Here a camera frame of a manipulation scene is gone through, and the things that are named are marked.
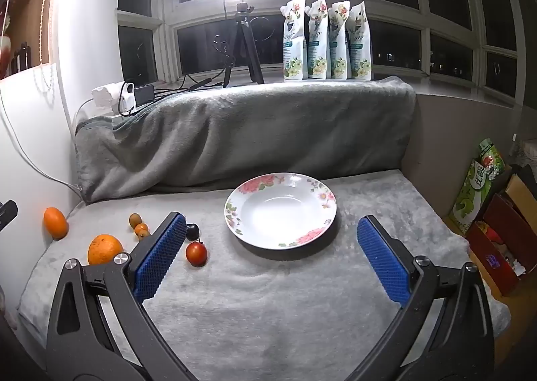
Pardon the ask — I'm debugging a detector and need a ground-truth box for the white floral plate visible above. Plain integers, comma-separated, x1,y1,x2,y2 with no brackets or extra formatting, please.
224,172,338,250

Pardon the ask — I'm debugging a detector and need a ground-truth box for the white power strip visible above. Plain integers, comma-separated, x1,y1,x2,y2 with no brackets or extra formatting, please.
92,81,137,115

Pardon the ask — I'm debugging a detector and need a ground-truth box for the black power adapter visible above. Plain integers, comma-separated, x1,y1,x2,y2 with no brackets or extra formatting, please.
134,84,155,107

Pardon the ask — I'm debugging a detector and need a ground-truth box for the black tripod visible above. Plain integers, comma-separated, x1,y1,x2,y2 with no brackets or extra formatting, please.
213,0,264,88

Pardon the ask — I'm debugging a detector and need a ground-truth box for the green snack bag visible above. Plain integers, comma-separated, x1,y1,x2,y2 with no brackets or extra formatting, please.
449,138,506,235

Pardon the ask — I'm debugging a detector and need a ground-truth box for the red cardboard box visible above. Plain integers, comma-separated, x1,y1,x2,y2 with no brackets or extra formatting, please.
466,194,536,295

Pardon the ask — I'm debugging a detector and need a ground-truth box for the large orange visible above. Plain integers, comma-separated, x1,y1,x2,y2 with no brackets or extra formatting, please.
87,234,123,266

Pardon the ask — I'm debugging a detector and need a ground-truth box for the small orange kumquat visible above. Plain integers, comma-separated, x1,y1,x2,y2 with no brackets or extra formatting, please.
134,223,150,240

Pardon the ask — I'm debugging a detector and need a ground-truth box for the grey blanket covered cushion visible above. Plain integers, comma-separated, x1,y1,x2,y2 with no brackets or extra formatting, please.
75,77,416,204

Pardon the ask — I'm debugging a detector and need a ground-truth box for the brown longan fruit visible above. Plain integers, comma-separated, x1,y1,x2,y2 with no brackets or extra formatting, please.
128,213,142,228

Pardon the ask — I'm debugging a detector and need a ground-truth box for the dark cherry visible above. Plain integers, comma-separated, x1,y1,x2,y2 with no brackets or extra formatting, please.
186,223,199,241

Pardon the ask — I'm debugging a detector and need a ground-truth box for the red tomato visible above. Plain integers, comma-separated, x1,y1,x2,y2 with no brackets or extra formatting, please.
186,241,207,267

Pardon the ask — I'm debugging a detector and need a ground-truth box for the smooth orange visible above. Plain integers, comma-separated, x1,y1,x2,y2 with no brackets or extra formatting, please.
43,207,69,240

